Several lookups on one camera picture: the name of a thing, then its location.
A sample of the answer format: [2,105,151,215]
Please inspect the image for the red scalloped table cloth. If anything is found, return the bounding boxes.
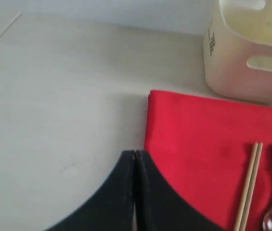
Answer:
[144,90,272,231]

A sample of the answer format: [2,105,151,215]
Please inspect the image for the wooden chopstick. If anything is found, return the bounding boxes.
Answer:
[233,142,259,231]
[239,143,263,231]

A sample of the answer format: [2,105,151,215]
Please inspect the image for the cream plastic bin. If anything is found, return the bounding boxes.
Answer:
[203,0,272,104]

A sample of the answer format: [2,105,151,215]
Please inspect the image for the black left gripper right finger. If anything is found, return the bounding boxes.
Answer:
[134,150,228,231]

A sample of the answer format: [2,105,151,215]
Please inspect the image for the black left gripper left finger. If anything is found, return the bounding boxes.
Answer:
[48,151,135,231]

